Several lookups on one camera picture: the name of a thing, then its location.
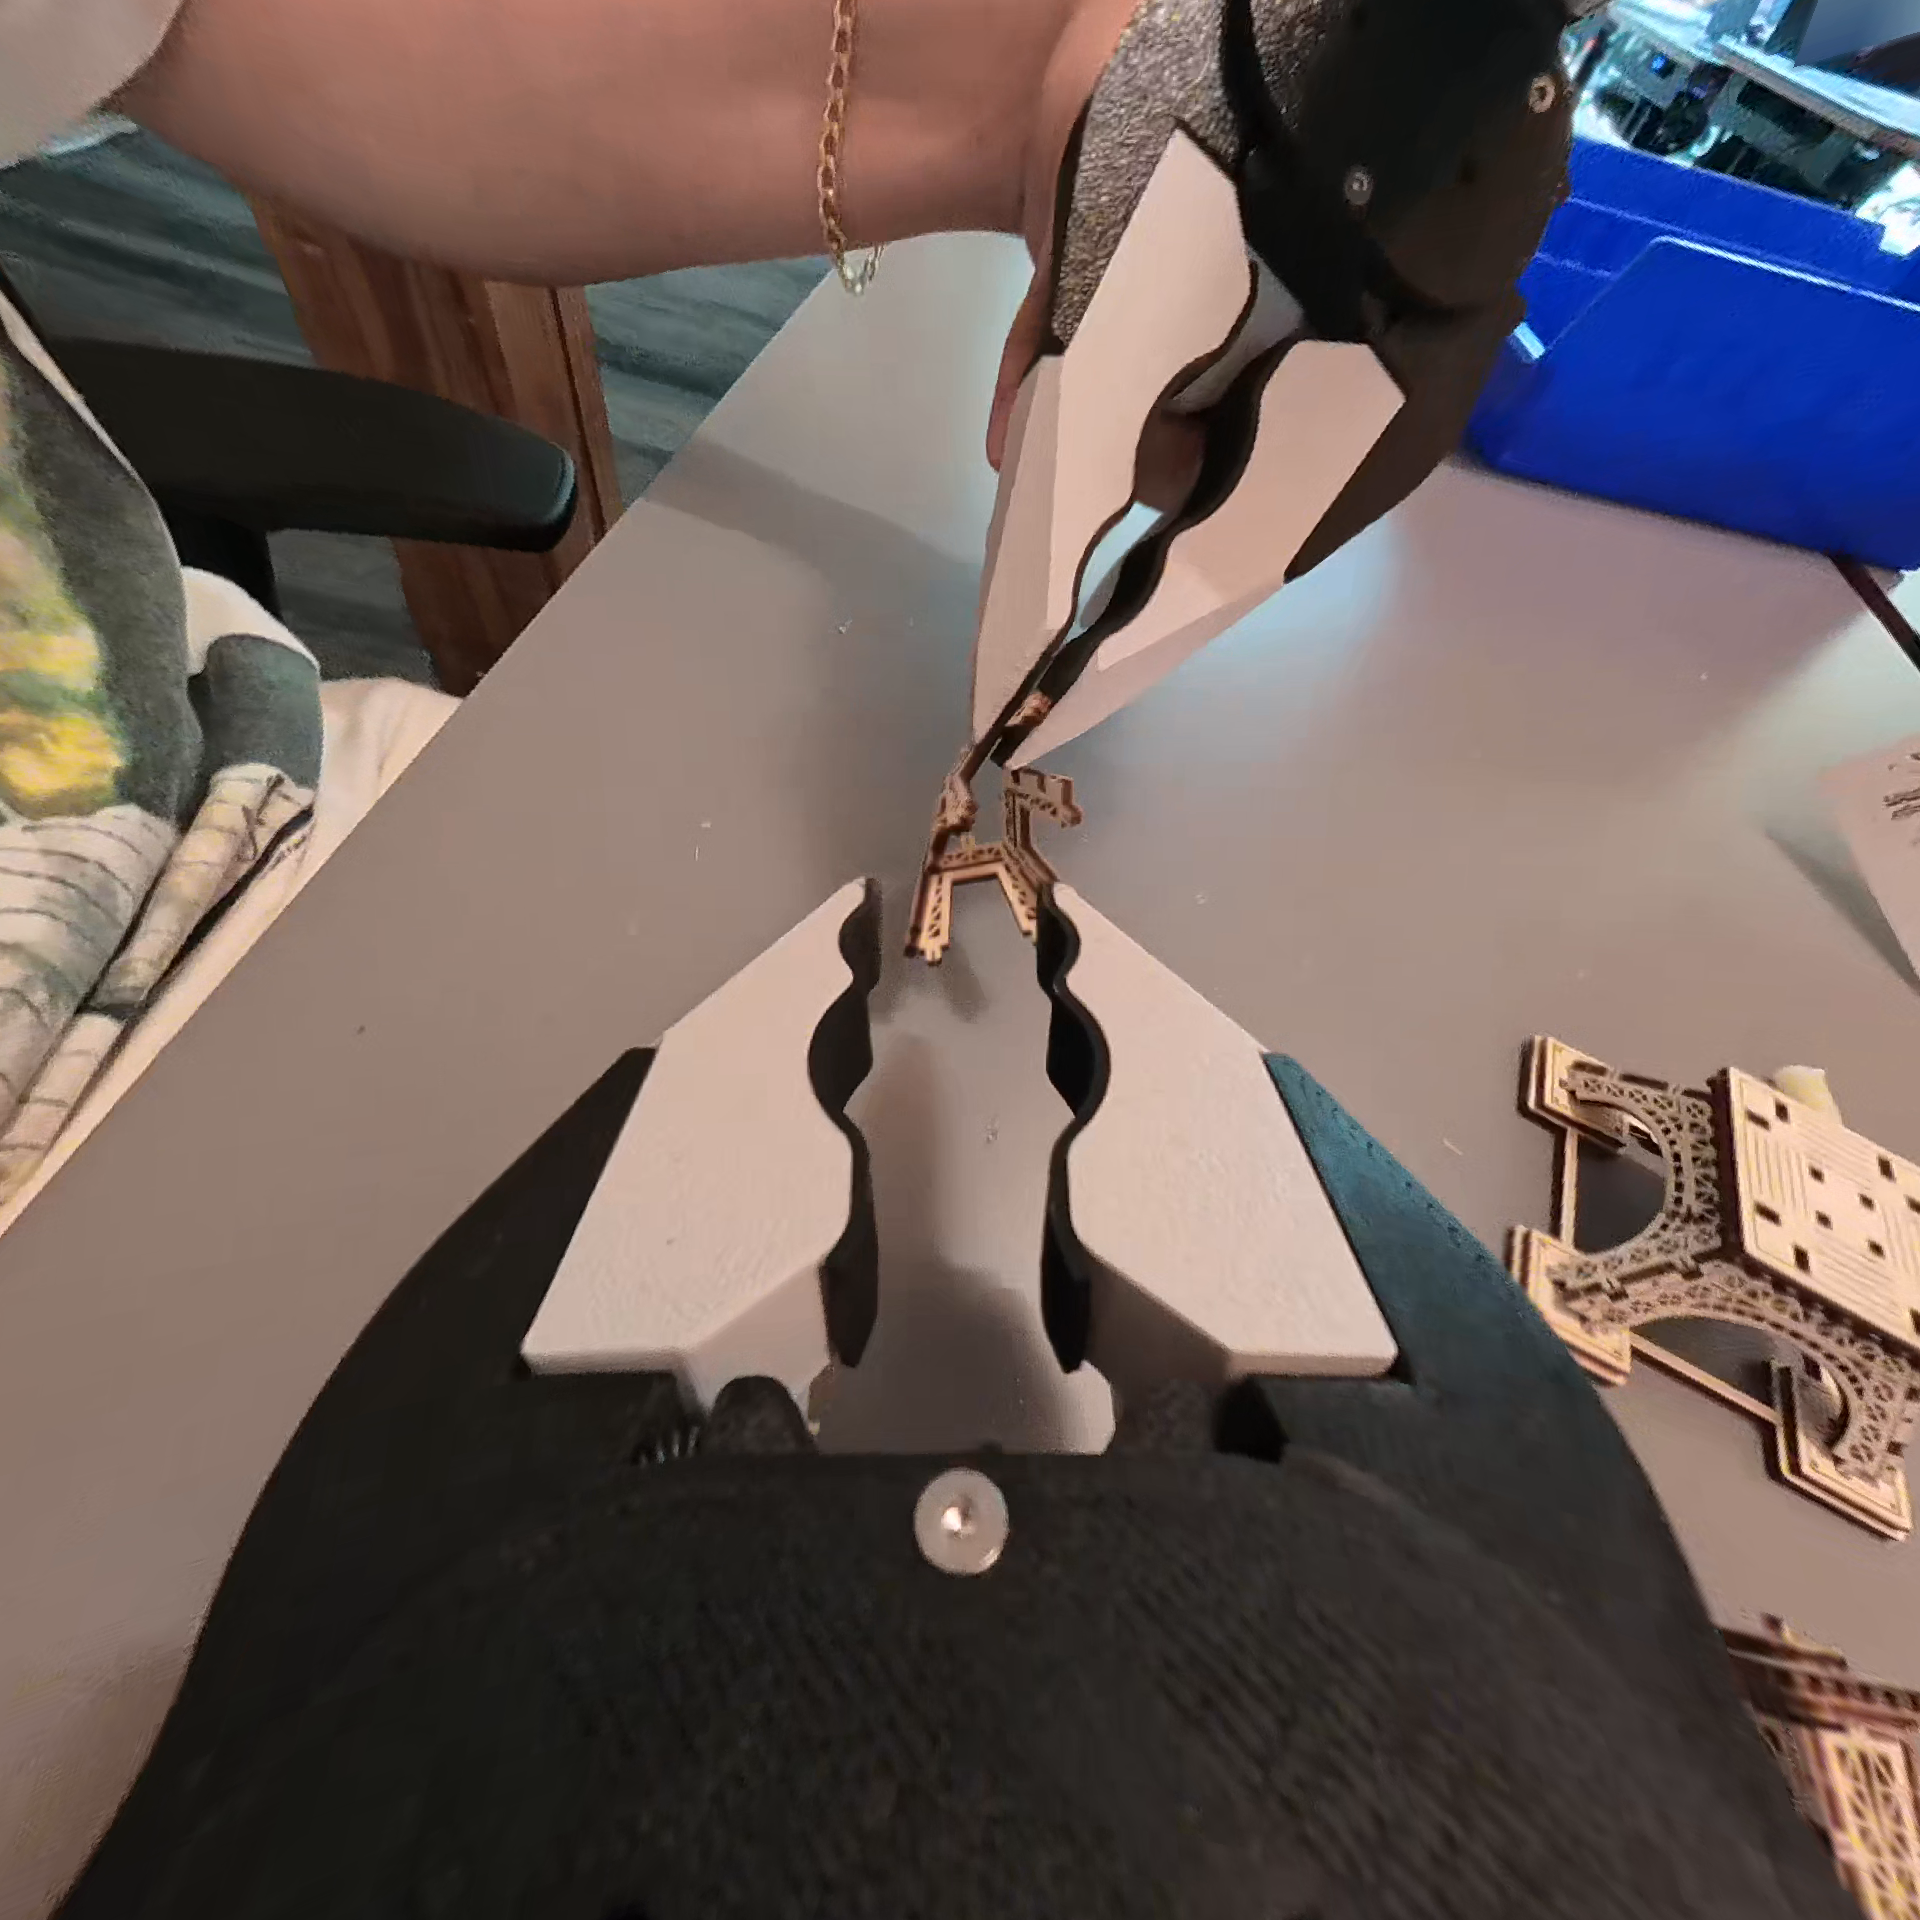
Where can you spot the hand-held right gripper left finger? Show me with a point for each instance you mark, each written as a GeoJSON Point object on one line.
{"type": "Point", "coordinates": [705, 1200]}

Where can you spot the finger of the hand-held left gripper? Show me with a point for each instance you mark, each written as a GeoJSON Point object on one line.
{"type": "Point", "coordinates": [1084, 435]}
{"type": "Point", "coordinates": [1278, 495]}

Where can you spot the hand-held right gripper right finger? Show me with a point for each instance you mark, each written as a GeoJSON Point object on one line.
{"type": "Point", "coordinates": [1214, 1200]}

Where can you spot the small wooden arch assembly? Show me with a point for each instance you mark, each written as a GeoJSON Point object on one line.
{"type": "Point", "coordinates": [961, 857]}

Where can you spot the person's left forearm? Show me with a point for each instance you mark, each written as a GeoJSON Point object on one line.
{"type": "Point", "coordinates": [453, 119]}

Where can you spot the grey desk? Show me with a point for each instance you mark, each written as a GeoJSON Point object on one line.
{"type": "Point", "coordinates": [1348, 840]}

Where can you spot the person's left hand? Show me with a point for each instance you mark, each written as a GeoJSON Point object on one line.
{"type": "Point", "coordinates": [974, 119]}

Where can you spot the blue plastic bin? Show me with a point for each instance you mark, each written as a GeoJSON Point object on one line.
{"type": "Point", "coordinates": [1728, 390]}

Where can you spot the wooden tower base model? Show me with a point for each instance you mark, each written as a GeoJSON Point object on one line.
{"type": "Point", "coordinates": [1818, 1188]}

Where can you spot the pale wax stick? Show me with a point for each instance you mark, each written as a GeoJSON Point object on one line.
{"type": "Point", "coordinates": [1808, 1081]}

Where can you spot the black chair armrest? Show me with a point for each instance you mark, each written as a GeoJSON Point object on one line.
{"type": "Point", "coordinates": [377, 451]}

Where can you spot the paper instruction sheet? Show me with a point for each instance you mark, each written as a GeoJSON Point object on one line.
{"type": "Point", "coordinates": [1892, 840]}

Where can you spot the person's printed white shirt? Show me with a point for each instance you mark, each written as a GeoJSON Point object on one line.
{"type": "Point", "coordinates": [92, 676]}

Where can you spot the wooden tower spire model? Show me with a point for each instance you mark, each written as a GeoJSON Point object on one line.
{"type": "Point", "coordinates": [1845, 1756]}

